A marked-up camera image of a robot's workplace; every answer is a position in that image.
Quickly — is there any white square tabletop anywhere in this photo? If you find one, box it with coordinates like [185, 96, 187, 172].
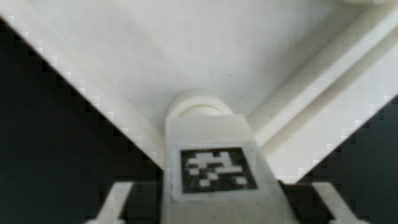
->
[0, 0, 398, 183]

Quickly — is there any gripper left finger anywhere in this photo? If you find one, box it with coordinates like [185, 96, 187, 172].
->
[84, 182, 135, 224]

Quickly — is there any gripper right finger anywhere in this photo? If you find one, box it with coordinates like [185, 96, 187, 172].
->
[311, 182, 370, 224]

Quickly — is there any white table leg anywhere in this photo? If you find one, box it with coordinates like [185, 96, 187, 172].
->
[160, 103, 301, 224]

